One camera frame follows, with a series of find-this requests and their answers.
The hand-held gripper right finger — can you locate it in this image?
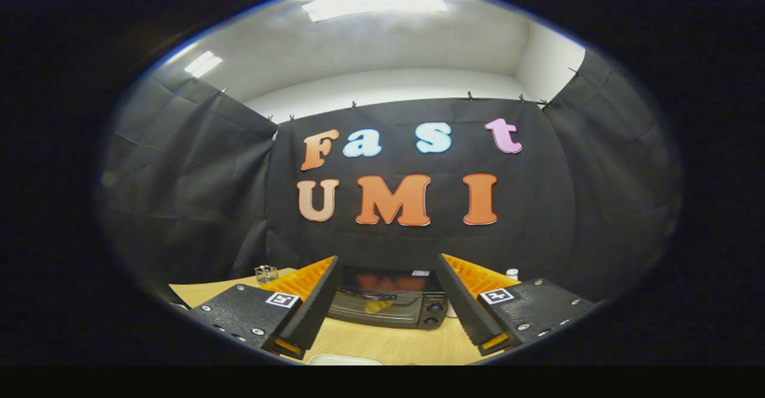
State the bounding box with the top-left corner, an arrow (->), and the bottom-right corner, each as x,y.
435,253 -> 596,357

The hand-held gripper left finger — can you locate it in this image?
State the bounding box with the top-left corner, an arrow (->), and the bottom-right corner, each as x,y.
188,255 -> 341,360

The black toaster oven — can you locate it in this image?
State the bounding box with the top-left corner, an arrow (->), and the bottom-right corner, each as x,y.
328,265 -> 449,330

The white plate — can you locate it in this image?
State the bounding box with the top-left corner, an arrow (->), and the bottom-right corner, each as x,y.
307,354 -> 383,366

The narrow ceiling light panel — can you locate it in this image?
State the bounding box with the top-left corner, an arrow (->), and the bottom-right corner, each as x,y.
184,50 -> 223,79

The wide ceiling light panel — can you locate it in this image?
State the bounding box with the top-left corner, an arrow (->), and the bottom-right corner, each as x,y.
302,1 -> 448,22

